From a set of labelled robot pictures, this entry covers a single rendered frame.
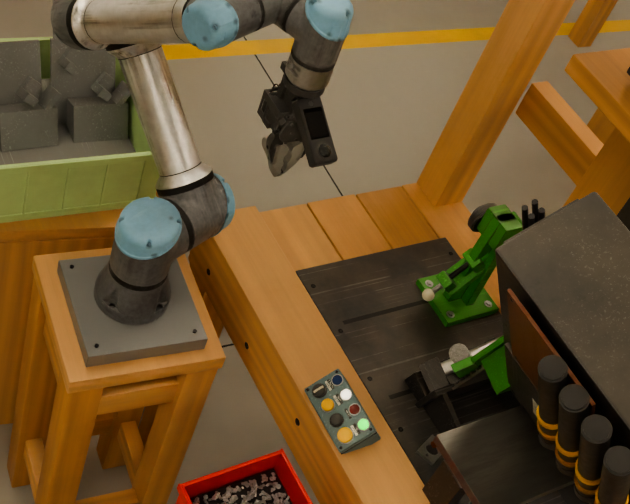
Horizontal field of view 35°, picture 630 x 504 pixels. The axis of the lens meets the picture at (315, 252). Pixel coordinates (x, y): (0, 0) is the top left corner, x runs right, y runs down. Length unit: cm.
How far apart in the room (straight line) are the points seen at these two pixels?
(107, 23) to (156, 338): 63
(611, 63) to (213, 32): 81
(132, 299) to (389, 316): 56
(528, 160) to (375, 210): 200
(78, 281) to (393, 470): 72
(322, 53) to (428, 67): 301
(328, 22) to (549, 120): 86
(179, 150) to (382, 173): 206
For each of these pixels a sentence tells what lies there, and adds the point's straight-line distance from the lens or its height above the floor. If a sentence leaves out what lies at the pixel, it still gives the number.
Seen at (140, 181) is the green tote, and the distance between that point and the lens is 230.
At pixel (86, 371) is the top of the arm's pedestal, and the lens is 198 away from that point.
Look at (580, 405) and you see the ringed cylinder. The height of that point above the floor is 154.
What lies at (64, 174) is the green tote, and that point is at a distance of 222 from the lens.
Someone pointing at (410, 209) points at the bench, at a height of 88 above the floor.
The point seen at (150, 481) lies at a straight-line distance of 244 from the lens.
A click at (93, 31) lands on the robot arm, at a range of 176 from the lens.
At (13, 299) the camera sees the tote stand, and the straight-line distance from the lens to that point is 246.
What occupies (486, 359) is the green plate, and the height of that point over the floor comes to 113.
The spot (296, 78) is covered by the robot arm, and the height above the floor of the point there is 151.
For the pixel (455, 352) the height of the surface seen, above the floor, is 108.
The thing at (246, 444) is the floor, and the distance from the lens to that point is 298.
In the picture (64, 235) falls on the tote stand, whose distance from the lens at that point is 230.
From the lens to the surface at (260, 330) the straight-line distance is 208.
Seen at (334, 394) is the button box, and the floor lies 94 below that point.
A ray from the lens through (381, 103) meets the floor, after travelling 427.
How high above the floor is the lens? 247
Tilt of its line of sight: 45 degrees down
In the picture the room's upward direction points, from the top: 24 degrees clockwise
